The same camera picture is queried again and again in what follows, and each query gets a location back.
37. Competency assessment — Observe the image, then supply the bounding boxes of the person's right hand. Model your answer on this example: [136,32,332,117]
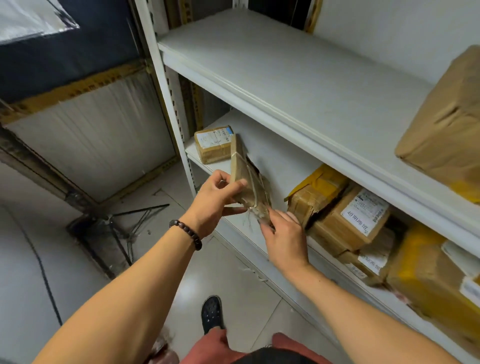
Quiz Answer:
[259,209,310,278]

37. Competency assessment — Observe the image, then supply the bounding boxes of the person's left hand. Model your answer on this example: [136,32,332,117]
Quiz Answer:
[181,169,249,241]

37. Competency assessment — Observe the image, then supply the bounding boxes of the string-tied cardboard parcel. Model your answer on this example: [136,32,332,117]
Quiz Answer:
[229,133,273,226]

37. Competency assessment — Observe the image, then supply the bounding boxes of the small taped box blue corner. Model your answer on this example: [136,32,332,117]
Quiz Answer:
[193,125,235,165]

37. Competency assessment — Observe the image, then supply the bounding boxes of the white metal shelf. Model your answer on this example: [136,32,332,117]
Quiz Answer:
[133,0,480,364]

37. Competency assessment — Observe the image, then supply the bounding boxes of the brown box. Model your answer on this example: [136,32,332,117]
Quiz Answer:
[394,44,480,205]

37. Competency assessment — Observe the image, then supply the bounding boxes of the person's left forearm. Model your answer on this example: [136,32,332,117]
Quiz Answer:
[33,224,202,364]

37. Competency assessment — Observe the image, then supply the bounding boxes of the person's right forearm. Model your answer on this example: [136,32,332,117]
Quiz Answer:
[288,264,462,364]

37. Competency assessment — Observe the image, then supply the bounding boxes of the person's red trouser leg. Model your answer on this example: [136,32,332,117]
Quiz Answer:
[179,328,247,364]
[271,332,333,364]

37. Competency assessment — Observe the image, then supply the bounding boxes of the person's black shoe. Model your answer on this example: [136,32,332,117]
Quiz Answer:
[201,295,226,336]

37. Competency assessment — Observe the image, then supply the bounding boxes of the person's black shirt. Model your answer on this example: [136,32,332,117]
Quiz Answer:
[232,346,320,364]

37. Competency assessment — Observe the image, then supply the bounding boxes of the black tripod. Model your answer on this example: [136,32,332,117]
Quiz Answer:
[65,203,172,271]

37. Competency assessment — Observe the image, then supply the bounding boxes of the corrugated metal shutter panel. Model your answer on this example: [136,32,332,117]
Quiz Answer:
[5,71,177,203]

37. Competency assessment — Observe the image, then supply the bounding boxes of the white paper sheet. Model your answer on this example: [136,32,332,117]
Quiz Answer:
[0,0,80,46]

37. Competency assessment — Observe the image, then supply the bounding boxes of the dark bead bracelet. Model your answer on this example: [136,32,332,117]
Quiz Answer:
[168,219,203,251]

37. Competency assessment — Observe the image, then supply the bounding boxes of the yellow taped panel frame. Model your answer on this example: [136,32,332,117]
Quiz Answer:
[0,59,181,211]

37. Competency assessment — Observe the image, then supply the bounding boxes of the black wall cable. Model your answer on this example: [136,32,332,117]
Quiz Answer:
[11,206,64,327]

